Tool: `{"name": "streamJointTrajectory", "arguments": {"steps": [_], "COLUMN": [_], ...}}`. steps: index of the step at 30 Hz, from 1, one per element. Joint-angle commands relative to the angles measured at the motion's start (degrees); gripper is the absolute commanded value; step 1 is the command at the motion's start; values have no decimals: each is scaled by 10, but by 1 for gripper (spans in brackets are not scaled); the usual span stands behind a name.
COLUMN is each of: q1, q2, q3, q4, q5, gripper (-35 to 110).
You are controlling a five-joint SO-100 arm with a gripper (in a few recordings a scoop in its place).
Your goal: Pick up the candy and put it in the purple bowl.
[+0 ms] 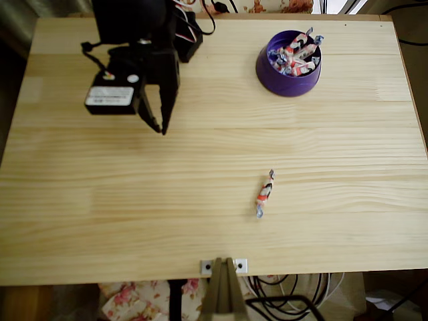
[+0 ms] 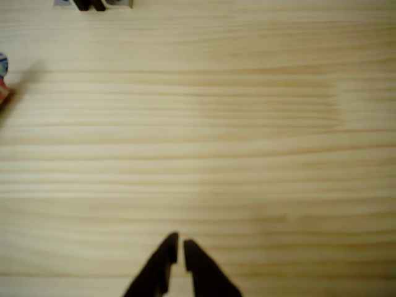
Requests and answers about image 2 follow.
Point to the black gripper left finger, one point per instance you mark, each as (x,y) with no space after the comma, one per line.
(157,269)

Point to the red white blue candy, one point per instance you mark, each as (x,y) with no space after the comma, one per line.
(3,77)

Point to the silver metal bracket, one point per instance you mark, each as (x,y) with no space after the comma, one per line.
(122,3)

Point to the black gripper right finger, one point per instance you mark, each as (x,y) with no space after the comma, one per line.
(207,275)

